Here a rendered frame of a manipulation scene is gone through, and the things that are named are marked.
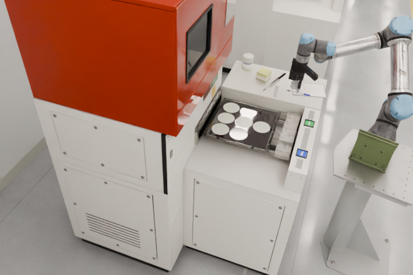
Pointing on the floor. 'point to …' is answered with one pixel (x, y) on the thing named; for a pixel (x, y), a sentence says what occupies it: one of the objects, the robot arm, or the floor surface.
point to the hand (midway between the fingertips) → (298, 91)
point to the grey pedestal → (354, 238)
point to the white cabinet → (236, 222)
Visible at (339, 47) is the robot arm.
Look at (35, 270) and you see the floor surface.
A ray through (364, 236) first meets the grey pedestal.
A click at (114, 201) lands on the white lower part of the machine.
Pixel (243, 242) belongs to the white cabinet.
